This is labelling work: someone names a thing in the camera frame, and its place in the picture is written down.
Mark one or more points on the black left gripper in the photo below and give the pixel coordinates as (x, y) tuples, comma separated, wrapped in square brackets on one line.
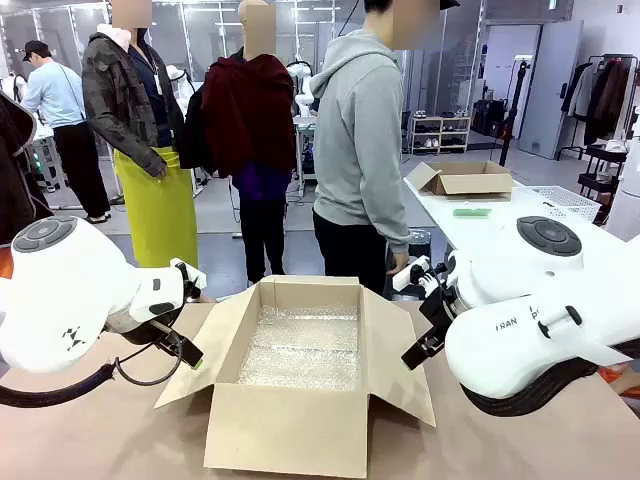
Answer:
[(145, 334)]

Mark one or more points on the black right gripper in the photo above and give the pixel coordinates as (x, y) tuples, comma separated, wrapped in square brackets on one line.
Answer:
[(440, 306)]

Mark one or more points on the large cardboard box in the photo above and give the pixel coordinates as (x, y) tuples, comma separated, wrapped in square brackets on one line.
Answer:
[(285, 430)]

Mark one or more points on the small cardboard box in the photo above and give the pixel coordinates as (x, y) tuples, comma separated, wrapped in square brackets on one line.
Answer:
[(475, 182)]

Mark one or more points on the person's right forearm gray sleeve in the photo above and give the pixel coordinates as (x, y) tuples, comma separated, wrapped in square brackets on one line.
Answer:
[(392, 222)]

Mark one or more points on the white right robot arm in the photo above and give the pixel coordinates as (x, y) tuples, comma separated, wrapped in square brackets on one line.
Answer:
[(520, 345)]

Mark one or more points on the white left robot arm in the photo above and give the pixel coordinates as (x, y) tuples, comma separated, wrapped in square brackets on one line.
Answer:
[(60, 300)]

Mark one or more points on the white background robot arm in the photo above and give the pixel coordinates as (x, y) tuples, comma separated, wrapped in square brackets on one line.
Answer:
[(302, 90)]

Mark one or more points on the person's right hand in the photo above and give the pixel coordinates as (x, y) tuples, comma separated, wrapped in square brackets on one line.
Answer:
[(399, 262)]

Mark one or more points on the black step stool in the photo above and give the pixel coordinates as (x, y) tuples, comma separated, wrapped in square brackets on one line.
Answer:
[(420, 242)]

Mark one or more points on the clear bubble wrap sheet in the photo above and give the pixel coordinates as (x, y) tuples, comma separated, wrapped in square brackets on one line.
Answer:
[(300, 350)]

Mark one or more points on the white side table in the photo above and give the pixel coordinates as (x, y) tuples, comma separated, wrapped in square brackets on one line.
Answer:
[(480, 230)]

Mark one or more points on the green flat packet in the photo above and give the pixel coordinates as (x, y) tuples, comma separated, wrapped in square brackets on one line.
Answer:
[(471, 212)]

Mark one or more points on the orange garment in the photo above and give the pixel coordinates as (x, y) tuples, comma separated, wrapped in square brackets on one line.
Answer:
[(5, 262)]

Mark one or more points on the mannequin camo jacket yellow skirt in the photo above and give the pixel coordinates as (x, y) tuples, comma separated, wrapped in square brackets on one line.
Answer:
[(150, 150)]

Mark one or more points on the white plastic basket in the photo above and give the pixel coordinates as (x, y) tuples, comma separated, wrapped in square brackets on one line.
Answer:
[(560, 200)]

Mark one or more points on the person in gray hoodie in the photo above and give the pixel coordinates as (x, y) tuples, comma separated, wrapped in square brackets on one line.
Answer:
[(357, 150)]

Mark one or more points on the wooden shoe rack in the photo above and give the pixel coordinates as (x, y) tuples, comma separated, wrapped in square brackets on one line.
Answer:
[(440, 135)]

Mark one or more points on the metal cart with computer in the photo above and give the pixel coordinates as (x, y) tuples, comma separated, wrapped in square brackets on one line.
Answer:
[(306, 150)]

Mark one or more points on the mannequin with maroon garment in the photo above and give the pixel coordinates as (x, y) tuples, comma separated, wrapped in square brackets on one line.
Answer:
[(250, 115)]

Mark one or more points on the black suitcase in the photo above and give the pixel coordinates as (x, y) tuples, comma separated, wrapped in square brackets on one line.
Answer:
[(487, 117)]

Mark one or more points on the black utility cart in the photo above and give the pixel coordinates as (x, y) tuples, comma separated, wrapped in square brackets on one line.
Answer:
[(600, 172)]

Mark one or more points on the black tripod stand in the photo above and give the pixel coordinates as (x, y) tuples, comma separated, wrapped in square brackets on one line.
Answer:
[(512, 110)]

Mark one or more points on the man in light blue shirt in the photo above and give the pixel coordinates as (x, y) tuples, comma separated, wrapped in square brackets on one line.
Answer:
[(55, 95)]

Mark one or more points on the gray door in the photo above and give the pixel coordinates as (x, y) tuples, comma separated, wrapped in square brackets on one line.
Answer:
[(547, 85)]

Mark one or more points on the clothes rack with coats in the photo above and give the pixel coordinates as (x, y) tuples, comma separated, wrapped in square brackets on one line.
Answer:
[(600, 95)]

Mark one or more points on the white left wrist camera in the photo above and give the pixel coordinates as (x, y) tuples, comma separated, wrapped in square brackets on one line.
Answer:
[(194, 280)]

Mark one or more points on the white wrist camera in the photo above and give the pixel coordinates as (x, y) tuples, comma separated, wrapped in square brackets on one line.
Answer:
[(411, 274), (194, 280)]

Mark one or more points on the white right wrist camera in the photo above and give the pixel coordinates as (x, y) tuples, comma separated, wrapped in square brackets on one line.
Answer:
[(411, 274)]

